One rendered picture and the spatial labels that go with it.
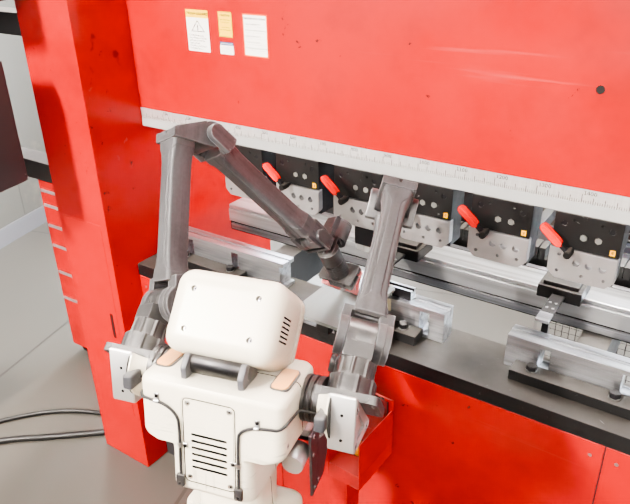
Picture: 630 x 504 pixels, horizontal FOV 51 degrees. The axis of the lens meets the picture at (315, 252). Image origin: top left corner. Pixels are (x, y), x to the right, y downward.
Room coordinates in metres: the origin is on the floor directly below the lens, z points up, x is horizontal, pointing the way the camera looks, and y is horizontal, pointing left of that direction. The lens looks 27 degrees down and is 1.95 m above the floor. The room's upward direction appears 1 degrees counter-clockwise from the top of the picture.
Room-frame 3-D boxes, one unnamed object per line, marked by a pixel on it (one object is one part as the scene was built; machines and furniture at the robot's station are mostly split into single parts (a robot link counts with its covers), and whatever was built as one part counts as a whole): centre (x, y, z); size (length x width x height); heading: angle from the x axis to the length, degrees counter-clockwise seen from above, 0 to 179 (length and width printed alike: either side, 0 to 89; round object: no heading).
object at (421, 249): (1.84, -0.26, 1.01); 0.26 x 0.12 x 0.05; 145
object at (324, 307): (1.59, -0.08, 1.00); 0.26 x 0.18 x 0.01; 145
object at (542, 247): (1.92, -0.56, 1.02); 0.37 x 0.06 x 0.04; 55
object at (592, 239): (1.38, -0.63, 1.26); 0.15 x 0.09 x 0.17; 55
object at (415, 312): (1.68, -0.21, 0.92); 0.39 x 0.06 x 0.10; 55
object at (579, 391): (1.32, -0.63, 0.89); 0.30 x 0.05 x 0.03; 55
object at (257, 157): (1.95, 0.19, 1.26); 0.15 x 0.09 x 0.17; 55
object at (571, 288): (1.56, -0.66, 1.01); 0.26 x 0.12 x 0.05; 145
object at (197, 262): (2.00, 0.36, 0.89); 0.30 x 0.05 x 0.03; 55
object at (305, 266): (2.28, -0.01, 0.81); 0.64 x 0.08 x 0.14; 145
